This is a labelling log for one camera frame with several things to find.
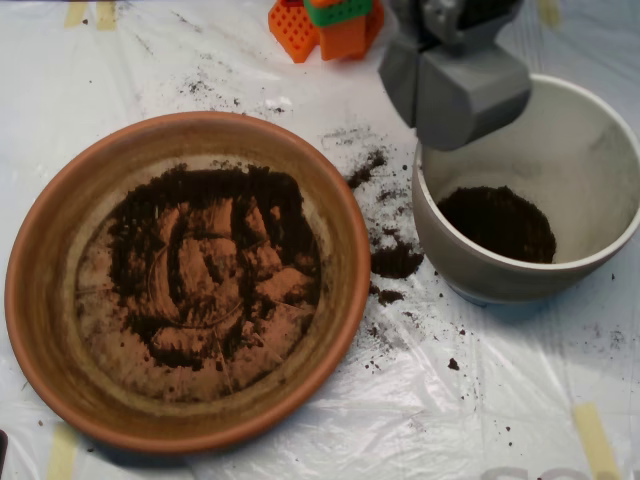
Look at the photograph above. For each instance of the grey gripper black motor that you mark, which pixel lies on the grey gripper black motor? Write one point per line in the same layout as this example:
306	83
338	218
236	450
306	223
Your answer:
462	107

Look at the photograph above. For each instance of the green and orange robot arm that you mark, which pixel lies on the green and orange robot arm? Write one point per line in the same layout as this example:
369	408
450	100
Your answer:
340	37

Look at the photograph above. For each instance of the elongated spilled soil clump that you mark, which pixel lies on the elongated spilled soil clump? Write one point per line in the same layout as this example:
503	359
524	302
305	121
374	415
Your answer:
361	176

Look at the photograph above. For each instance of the large spilled soil pile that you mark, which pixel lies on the large spilled soil pile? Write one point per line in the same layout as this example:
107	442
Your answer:
395	262

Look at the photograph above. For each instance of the white ceramic pot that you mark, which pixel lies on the white ceramic pot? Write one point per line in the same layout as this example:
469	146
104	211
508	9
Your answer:
475	280

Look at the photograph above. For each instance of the small spilled soil clump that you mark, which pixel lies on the small spilled soil clump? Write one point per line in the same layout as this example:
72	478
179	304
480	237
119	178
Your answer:
389	296

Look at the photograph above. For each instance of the tiny spilled soil crumb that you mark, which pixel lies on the tiny spilled soil crumb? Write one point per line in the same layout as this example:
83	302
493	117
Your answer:
454	364

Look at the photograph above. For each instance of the terracotta saucer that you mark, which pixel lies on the terracotta saucer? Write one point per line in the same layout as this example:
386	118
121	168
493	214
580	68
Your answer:
50	310

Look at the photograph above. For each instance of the beige masking tape strip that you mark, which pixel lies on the beige masking tape strip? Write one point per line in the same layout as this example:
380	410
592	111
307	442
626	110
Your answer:
62	455
106	15
75	15
595	440
549	12

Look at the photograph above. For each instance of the clear plastic sheet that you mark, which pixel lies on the clear plastic sheet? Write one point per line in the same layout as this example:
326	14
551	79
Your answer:
450	425

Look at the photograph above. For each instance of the dark object at edge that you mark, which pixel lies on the dark object at edge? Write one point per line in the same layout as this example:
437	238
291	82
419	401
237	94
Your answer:
3	447

